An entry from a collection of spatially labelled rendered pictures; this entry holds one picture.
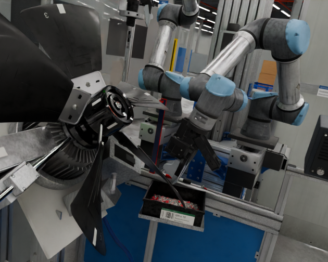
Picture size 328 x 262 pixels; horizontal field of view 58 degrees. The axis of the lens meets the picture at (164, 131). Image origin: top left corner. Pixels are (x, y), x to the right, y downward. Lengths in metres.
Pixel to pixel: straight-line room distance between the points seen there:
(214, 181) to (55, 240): 0.98
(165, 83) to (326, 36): 1.38
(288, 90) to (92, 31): 0.83
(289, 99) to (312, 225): 1.64
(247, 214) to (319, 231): 1.68
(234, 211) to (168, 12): 1.16
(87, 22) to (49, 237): 0.61
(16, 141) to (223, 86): 0.53
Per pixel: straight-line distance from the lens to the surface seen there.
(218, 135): 1.68
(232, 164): 1.44
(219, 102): 0.83
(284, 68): 1.28
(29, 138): 0.78
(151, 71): 1.69
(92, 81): 0.86
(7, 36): 0.68
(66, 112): 0.76
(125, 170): 0.99
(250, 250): 1.33
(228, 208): 1.25
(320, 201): 2.78
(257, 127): 1.52
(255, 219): 1.25
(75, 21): 0.95
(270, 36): 1.19
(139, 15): 0.86
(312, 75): 2.56
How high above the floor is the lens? 1.38
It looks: 15 degrees down
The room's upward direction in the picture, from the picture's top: 10 degrees clockwise
